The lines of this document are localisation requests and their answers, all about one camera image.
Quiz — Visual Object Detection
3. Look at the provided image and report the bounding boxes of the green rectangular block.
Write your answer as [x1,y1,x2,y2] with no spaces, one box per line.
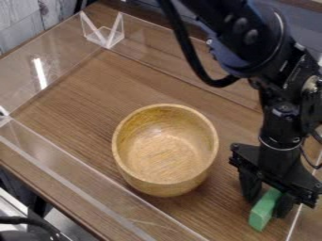
[247,188,282,232]

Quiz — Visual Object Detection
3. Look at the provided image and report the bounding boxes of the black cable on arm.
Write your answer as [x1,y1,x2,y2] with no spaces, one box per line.
[156,0,243,88]

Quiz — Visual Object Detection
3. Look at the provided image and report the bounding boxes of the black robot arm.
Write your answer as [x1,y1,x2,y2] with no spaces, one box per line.
[182,0,322,217]

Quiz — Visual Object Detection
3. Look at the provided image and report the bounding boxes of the clear acrylic tray walls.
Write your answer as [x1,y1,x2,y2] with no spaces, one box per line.
[0,10,322,241]

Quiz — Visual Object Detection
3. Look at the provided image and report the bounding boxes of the brown wooden bowl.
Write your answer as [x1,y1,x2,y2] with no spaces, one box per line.
[111,104,219,197]

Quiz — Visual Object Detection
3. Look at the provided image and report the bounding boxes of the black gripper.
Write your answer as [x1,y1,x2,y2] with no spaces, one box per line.
[229,140,322,218]

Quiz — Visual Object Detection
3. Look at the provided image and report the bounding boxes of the clear acrylic corner bracket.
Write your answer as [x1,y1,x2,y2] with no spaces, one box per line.
[79,11,124,49]

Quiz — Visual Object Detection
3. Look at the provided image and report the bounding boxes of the black cable lower left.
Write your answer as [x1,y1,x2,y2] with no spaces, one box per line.
[0,216,64,241]

